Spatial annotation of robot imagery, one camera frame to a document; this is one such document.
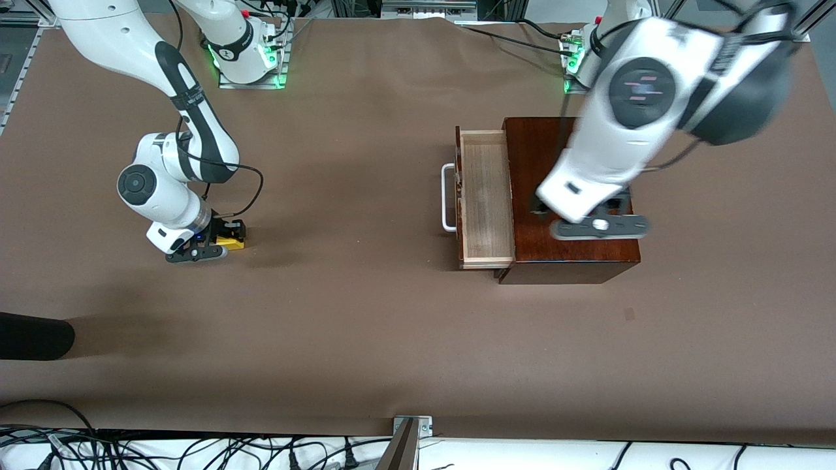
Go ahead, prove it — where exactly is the light wood drawer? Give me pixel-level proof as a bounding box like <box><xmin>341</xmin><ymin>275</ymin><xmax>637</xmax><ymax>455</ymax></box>
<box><xmin>455</xmin><ymin>126</ymin><xmax>517</xmax><ymax>270</ymax></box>

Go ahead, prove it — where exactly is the white metal drawer handle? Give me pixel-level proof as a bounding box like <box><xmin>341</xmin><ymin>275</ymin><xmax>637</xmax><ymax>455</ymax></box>
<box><xmin>442</xmin><ymin>163</ymin><xmax>460</xmax><ymax>233</ymax></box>

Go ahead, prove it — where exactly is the dark wooden drawer box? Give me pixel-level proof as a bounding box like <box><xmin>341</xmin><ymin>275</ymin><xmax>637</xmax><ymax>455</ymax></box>
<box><xmin>498</xmin><ymin>116</ymin><xmax>642</xmax><ymax>285</ymax></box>

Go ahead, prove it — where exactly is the black cylinder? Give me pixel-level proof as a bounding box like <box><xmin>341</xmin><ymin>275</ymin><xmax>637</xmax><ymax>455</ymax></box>
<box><xmin>0</xmin><ymin>312</ymin><xmax>76</xmax><ymax>361</ymax></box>

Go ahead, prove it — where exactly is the brown paper table cover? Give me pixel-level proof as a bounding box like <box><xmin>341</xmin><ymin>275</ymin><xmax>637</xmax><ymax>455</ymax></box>
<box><xmin>0</xmin><ymin>13</ymin><xmax>836</xmax><ymax>439</ymax></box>

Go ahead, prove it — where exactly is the grey aluminium bar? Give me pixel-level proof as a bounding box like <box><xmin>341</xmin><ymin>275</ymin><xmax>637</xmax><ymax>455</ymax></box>
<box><xmin>376</xmin><ymin>419</ymin><xmax>419</xmax><ymax>470</ymax></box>

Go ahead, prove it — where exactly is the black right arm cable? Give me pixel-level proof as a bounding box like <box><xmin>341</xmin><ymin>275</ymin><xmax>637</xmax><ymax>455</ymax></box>
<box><xmin>169</xmin><ymin>0</ymin><xmax>265</xmax><ymax>219</ymax></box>

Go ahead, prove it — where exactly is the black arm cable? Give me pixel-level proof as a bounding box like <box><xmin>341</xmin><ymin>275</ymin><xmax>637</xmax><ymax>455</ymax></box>
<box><xmin>169</xmin><ymin>0</ymin><xmax>265</xmax><ymax>219</ymax></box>
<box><xmin>643</xmin><ymin>0</ymin><xmax>801</xmax><ymax>176</ymax></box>

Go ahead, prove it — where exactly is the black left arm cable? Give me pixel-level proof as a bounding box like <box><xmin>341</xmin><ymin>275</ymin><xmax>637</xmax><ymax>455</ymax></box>
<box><xmin>643</xmin><ymin>0</ymin><xmax>801</xmax><ymax>176</ymax></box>

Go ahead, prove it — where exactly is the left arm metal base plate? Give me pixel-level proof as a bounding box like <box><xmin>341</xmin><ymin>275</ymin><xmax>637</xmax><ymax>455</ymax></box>
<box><xmin>563</xmin><ymin>31</ymin><xmax>590</xmax><ymax>96</ymax></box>

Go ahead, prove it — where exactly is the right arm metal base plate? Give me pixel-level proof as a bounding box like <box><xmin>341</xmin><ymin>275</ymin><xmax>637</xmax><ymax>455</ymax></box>
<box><xmin>217</xmin><ymin>20</ymin><xmax>290</xmax><ymax>90</ymax></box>

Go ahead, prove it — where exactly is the long black table cable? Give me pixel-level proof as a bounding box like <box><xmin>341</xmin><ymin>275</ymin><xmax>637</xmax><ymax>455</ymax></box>
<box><xmin>457</xmin><ymin>22</ymin><xmax>575</xmax><ymax>54</ymax></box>

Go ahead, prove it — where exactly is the short black table cable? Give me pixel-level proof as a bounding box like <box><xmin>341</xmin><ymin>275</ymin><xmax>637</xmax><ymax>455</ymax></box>
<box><xmin>516</xmin><ymin>18</ymin><xmax>573</xmax><ymax>42</ymax></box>

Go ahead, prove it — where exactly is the black looped cable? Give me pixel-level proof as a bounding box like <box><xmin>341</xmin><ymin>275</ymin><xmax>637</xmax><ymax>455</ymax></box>
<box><xmin>0</xmin><ymin>399</ymin><xmax>100</xmax><ymax>451</ymax></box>

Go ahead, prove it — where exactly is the aluminium edge rail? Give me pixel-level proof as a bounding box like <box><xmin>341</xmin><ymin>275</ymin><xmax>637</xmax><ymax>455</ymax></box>
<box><xmin>0</xmin><ymin>26</ymin><xmax>44</xmax><ymax>134</ymax></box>

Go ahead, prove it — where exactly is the aluminium frame beam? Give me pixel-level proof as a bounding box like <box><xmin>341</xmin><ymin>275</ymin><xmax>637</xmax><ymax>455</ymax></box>
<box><xmin>381</xmin><ymin>0</ymin><xmax>479</xmax><ymax>19</ymax></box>

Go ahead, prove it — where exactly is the silver metal bracket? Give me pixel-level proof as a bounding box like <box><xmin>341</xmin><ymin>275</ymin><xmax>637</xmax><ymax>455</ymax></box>
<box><xmin>393</xmin><ymin>415</ymin><xmax>434</xmax><ymax>438</ymax></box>

